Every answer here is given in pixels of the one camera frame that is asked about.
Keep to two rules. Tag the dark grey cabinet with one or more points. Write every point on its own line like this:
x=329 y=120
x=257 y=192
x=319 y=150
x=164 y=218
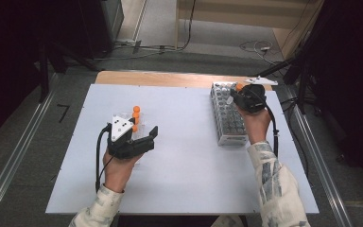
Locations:
x=112 y=22

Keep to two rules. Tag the metal test tube rack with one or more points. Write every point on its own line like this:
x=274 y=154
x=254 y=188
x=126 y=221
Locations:
x=230 y=126

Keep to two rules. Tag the person's left hand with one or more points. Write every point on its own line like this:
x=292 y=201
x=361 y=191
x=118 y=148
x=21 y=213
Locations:
x=118 y=173

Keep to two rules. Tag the black metal stand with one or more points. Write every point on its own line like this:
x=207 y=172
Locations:
x=302 y=88
x=44 y=69

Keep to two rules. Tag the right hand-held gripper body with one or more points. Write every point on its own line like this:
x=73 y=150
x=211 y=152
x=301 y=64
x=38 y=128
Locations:
x=252 y=97

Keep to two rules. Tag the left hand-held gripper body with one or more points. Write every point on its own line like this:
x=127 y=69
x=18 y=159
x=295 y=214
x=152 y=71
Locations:
x=121 y=126

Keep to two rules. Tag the orange-capped test tube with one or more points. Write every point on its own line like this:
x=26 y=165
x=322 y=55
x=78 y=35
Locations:
x=136 y=108
x=136 y=115
x=239 y=86
x=136 y=121
x=134 y=128

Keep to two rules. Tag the light wooden shelf unit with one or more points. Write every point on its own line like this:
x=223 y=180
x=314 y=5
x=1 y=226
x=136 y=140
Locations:
x=233 y=15

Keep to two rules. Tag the clear plastic tube rack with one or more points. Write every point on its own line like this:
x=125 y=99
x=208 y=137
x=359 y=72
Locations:
x=141 y=128

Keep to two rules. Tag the person's patterned clothing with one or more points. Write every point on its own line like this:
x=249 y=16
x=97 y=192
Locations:
x=228 y=221

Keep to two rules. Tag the person's right hand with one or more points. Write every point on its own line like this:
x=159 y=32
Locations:
x=256 y=126

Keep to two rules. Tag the aluminium floor rail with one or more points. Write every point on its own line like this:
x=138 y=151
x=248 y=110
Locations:
x=327 y=183
x=15 y=154

